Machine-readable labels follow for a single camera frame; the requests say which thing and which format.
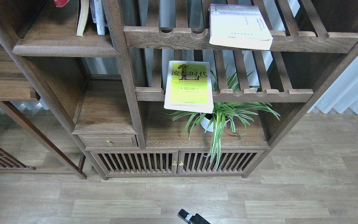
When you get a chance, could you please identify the white cover book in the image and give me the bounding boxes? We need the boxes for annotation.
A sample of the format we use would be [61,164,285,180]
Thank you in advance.
[209,4,273,50]

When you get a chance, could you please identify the white plant pot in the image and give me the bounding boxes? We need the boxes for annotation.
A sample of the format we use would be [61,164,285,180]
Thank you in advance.
[200,113,229,133]

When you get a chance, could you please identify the upright white book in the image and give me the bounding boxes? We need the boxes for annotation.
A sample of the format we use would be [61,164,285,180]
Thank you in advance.
[94,0,107,35]

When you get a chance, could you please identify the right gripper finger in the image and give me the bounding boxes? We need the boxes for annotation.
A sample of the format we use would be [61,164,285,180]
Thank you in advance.
[178,209,210,224]

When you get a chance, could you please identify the red cover book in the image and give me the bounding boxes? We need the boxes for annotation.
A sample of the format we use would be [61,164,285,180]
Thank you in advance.
[53,0,69,7]

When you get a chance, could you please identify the brass drawer knob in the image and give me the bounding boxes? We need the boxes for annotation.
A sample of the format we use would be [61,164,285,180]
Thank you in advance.
[106,139,113,147]

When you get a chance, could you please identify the upright tan book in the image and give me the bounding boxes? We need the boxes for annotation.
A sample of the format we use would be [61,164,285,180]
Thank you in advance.
[76,0,90,36]

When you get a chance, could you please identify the white curtain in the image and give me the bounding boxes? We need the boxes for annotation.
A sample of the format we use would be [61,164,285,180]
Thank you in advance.
[308,56,358,114]

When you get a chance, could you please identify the yellow green cover book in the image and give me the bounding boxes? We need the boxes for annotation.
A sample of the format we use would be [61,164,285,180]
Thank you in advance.
[164,60,213,114]

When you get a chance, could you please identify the green spider plant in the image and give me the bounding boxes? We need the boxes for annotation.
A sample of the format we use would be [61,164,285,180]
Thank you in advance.
[166,65,281,171]

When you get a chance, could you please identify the dark wooden bookshelf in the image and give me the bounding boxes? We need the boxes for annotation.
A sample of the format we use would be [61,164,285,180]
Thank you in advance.
[0,0,358,179]

